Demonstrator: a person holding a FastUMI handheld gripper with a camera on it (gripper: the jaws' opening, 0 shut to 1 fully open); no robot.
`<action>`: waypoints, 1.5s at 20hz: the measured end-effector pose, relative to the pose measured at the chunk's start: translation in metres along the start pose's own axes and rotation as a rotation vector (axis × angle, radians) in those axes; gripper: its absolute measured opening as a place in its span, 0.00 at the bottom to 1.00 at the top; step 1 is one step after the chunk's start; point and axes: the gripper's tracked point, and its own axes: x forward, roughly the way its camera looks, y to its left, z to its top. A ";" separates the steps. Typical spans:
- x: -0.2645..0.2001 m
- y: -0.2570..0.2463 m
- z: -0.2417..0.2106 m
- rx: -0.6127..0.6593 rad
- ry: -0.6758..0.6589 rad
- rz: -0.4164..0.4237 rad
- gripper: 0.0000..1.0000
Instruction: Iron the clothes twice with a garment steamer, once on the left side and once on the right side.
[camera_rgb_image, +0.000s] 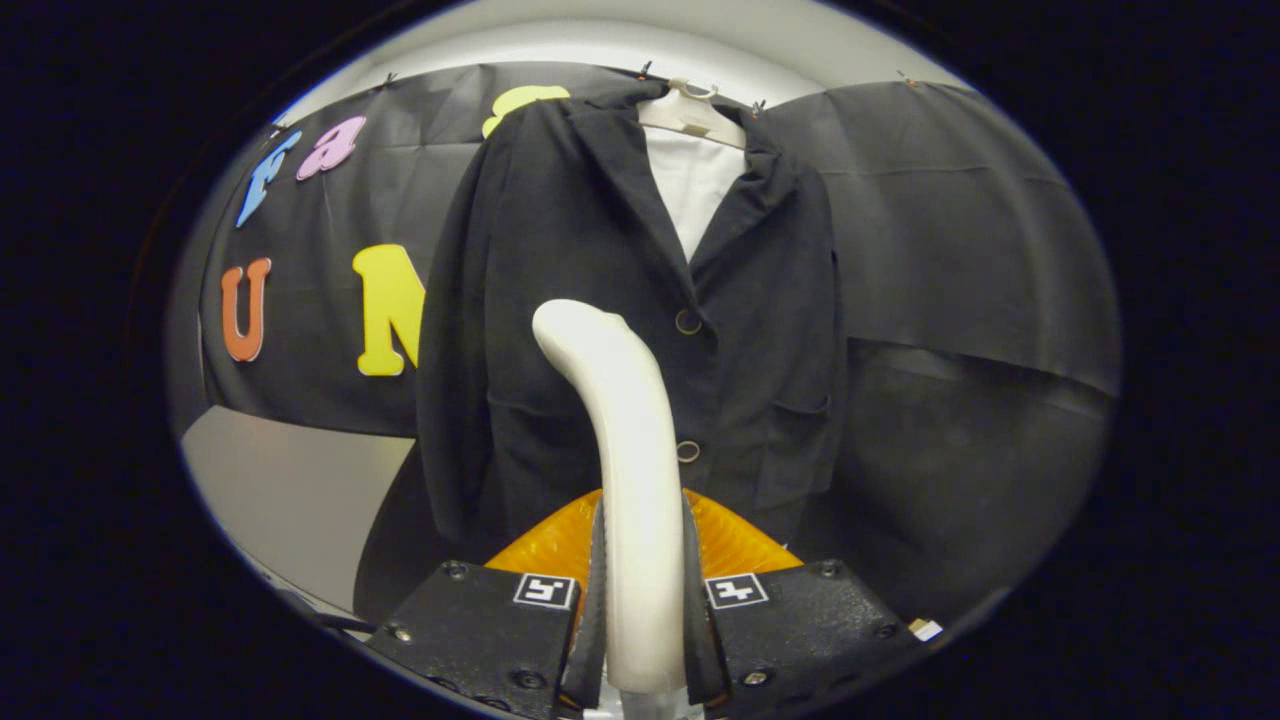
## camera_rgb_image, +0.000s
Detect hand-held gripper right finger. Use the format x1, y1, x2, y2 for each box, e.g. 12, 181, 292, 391
683, 490, 921, 719

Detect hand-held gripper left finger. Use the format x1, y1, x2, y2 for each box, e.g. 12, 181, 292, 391
365, 490, 608, 720

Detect white garment steamer head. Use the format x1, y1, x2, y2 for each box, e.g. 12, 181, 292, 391
532, 298, 689, 696

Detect black suit jacket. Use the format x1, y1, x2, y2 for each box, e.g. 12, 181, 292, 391
415, 85, 849, 563

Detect grey cabinet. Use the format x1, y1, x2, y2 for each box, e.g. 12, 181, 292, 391
180, 403, 419, 616

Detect black backdrop cloth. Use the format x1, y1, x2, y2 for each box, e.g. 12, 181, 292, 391
165, 62, 1123, 626

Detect white plastic hanger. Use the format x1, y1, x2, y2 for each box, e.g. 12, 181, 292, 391
638, 78, 749, 151

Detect row of small black clips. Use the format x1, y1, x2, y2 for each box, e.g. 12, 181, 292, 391
380, 62, 919, 116

